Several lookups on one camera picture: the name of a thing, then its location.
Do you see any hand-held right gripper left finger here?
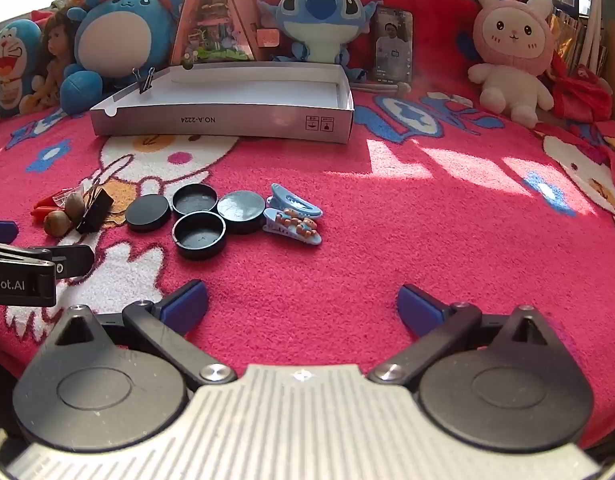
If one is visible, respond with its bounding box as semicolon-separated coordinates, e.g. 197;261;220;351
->
40;280;238;390

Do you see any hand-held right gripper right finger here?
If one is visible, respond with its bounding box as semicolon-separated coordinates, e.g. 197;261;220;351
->
367;284;571;386

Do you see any large black binder clip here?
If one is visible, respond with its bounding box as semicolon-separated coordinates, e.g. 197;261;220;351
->
76;180;115;233

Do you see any black round cap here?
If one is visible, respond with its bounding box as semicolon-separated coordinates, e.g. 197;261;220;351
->
125;195;171;232
217;191;266;234
172;211;227;261
172;184;219;218

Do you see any decorated blue hair clip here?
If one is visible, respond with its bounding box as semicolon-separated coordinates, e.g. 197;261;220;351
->
261;207;321;247

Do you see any plain blue hair clip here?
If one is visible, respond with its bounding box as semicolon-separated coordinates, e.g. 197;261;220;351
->
266;183;323;218

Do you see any white cardboard box tray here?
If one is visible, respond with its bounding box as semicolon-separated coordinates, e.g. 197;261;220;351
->
90;61;355;144

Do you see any red printed blanket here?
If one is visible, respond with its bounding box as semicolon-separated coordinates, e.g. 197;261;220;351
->
0;0;615;453

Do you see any blue robot cat plush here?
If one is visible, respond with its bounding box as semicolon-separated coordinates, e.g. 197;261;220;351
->
0;19;45;121

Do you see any small black binder clip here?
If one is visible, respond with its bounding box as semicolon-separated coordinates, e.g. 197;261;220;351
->
132;66;158;95

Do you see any brown-haired baby doll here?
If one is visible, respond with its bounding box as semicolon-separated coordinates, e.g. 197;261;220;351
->
34;10;80;108

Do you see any round blue mouse plush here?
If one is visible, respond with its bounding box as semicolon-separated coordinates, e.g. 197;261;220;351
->
60;0;188;117

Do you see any dark framed photo card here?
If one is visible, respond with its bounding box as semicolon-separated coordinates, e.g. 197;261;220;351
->
371;5;415;85

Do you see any red cloth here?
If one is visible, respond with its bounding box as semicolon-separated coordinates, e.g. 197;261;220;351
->
552;62;613;121

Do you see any pink triangular toy box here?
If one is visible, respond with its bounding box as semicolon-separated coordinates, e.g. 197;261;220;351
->
170;0;262;67

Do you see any pink bunny plush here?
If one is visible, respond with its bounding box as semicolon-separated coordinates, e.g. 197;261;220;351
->
467;0;555;128

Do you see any blue alien plush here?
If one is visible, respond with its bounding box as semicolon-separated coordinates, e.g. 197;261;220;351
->
257;0;378;83

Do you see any white tube frame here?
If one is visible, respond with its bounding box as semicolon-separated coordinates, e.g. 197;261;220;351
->
577;0;608;73

